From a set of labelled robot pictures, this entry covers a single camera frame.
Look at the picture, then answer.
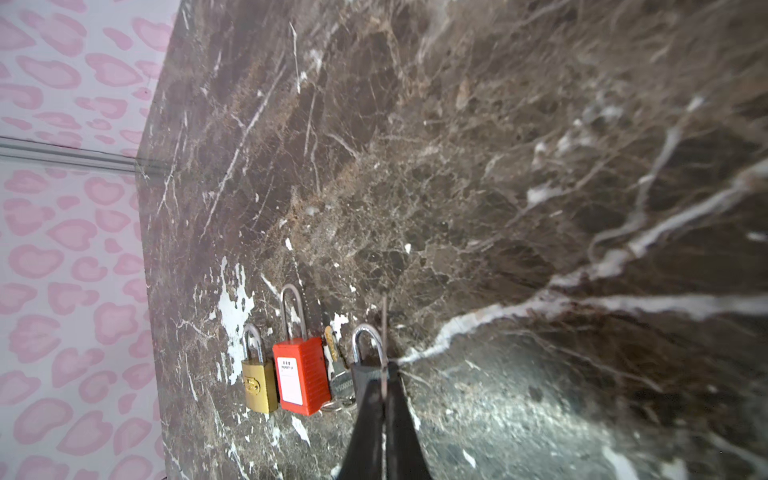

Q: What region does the red safety padlock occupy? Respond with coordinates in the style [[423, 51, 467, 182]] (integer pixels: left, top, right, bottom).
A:
[[272, 283, 331, 416]]

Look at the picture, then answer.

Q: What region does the aluminium corner frame post left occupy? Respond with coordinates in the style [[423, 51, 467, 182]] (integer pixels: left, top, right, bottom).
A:
[[1, 137, 170, 176]]

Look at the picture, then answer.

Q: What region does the silver red-lock key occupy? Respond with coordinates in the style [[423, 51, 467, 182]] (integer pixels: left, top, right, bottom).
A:
[[322, 326, 355, 412]]

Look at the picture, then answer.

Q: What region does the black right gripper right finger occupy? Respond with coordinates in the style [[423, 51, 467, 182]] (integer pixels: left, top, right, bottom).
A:
[[384, 362, 432, 480]]

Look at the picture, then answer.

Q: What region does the brass padlock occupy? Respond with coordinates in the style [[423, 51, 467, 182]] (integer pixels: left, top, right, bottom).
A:
[[242, 323, 279, 414]]

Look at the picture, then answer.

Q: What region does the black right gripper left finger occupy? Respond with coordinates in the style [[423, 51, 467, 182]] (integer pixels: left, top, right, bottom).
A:
[[337, 380, 384, 480]]

